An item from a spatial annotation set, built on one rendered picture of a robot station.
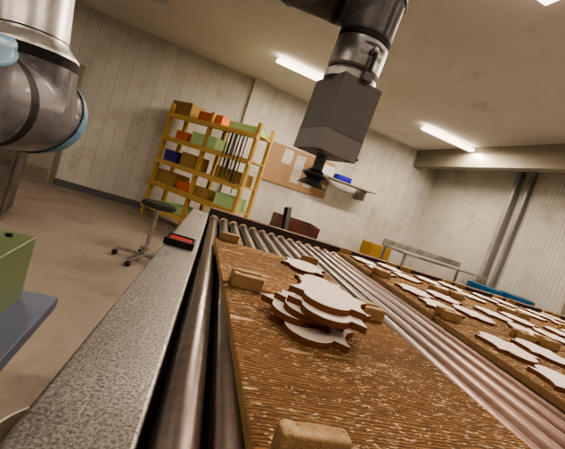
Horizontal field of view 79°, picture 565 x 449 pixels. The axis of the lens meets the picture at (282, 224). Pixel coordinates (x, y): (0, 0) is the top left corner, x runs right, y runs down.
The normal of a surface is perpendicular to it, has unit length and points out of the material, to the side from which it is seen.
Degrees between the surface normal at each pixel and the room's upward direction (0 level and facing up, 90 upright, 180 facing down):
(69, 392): 0
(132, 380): 0
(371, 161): 90
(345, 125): 91
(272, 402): 0
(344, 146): 91
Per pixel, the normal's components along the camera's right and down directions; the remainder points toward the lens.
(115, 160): 0.28, 0.18
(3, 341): 0.31, -0.95
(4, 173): 0.47, 0.23
